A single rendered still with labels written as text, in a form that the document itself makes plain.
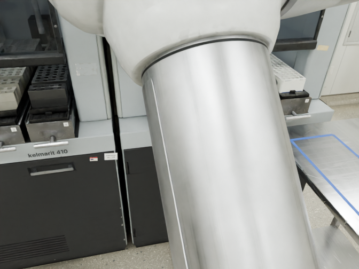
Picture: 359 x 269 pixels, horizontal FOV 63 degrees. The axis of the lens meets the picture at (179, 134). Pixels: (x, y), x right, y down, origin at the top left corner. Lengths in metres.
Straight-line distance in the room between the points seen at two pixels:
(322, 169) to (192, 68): 0.67
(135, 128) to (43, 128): 0.29
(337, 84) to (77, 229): 2.48
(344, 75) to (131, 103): 2.30
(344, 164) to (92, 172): 0.80
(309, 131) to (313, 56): 0.38
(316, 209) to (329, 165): 1.09
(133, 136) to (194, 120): 0.85
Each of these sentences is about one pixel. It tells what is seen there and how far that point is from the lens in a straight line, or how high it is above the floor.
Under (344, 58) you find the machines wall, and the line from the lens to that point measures 2.95.
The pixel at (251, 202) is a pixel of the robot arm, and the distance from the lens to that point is 0.18.
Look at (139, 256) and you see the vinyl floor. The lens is 1.56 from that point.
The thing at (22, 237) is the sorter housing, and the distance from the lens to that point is 1.39.
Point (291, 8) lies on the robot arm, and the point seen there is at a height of 1.25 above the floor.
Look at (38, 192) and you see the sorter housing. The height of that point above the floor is 0.52.
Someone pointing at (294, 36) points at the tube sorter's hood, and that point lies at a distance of 1.15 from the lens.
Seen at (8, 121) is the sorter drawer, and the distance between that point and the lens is 1.04.
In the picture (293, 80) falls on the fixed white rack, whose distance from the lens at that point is 1.18.
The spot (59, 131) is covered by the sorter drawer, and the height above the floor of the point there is 0.77.
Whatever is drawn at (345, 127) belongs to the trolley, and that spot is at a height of 0.82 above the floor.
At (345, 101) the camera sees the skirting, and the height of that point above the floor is 0.02.
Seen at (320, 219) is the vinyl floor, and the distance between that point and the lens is 1.88.
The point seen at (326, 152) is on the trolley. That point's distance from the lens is 0.89.
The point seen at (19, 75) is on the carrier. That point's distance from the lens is 1.18.
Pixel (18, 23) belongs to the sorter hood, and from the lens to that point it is 0.98.
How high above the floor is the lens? 1.31
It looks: 35 degrees down
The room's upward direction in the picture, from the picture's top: 2 degrees clockwise
